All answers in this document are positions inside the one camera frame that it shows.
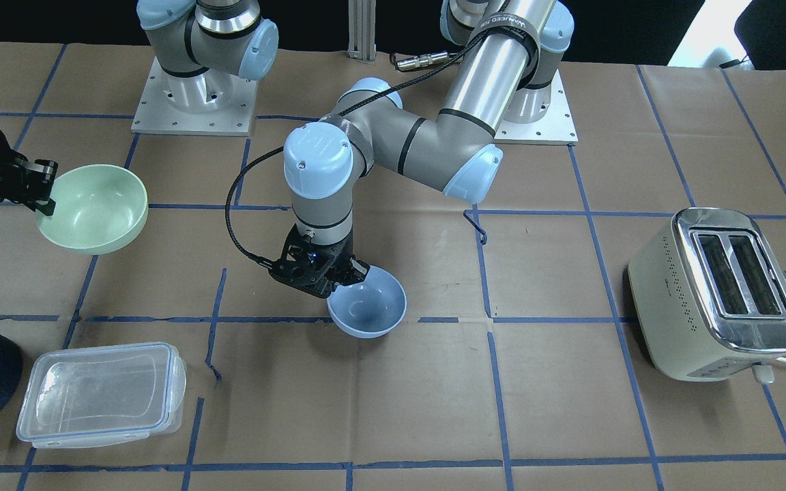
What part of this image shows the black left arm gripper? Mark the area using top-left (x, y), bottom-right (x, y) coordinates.
top-left (269, 226), bottom-right (370, 299)

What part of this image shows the blue bowl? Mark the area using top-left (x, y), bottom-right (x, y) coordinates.
top-left (327, 265), bottom-right (408, 339)

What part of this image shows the green bowl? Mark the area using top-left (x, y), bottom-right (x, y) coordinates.
top-left (35, 164), bottom-right (149, 255)

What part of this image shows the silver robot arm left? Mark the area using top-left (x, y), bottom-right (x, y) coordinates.
top-left (263, 1), bottom-right (576, 299)

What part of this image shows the clear plastic food container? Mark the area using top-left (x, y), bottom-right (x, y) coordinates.
top-left (16, 342), bottom-right (187, 449)

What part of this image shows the cream silver toaster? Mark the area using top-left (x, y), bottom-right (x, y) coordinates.
top-left (626, 207), bottom-right (786, 383)

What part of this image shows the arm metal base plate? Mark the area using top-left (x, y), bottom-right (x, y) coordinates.
top-left (131, 59), bottom-right (259, 137)
top-left (494, 71), bottom-right (579, 145)

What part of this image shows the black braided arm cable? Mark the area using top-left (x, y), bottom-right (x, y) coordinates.
top-left (225, 31), bottom-right (525, 265)

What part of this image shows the aluminium frame post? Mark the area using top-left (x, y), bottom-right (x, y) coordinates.
top-left (346, 0), bottom-right (377, 64)

